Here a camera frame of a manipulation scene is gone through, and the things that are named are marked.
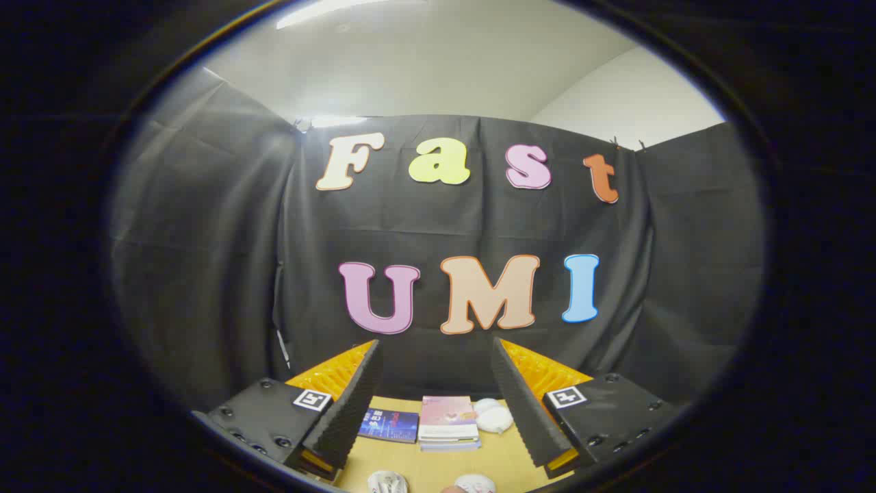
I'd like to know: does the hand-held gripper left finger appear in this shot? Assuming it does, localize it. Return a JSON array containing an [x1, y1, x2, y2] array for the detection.
[[192, 339, 385, 482]]

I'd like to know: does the white canvas shoe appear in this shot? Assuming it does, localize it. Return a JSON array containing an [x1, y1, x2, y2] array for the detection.
[[368, 470, 410, 493], [454, 473, 498, 493]]

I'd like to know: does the pink cover book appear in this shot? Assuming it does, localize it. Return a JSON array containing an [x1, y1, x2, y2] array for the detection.
[[417, 395, 480, 440]]

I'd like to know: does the white fabric bundle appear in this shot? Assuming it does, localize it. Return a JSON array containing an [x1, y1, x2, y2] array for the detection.
[[474, 398, 514, 434]]

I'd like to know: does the blue cover book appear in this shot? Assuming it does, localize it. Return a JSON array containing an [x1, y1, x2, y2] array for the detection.
[[357, 408, 420, 444]]

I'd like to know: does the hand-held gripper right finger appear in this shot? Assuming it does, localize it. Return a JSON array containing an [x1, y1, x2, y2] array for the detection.
[[491, 336, 680, 480]]

